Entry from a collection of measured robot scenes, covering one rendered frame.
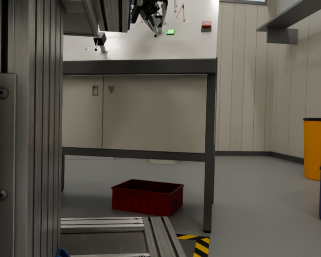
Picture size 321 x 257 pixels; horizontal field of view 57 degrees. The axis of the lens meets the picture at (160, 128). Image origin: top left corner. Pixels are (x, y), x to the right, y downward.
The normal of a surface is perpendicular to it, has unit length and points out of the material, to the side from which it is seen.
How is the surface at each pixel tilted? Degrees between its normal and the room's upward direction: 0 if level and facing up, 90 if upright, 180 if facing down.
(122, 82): 90
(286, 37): 90
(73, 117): 90
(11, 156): 90
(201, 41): 46
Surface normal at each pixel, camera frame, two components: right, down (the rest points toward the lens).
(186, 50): -0.12, -0.68
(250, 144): 0.13, 0.04
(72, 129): -0.19, 0.02
